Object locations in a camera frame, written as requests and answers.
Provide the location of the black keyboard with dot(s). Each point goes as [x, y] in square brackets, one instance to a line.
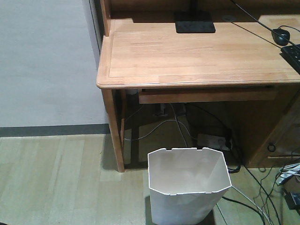
[291, 54]

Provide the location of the wooden desk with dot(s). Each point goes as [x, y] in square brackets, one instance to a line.
[238, 63]

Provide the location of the white power strip under desk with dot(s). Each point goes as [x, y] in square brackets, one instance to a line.
[214, 142]

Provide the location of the white plastic trash bin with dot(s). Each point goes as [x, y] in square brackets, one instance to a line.
[185, 184]

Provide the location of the black monitor stand base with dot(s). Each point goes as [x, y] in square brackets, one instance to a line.
[193, 20]

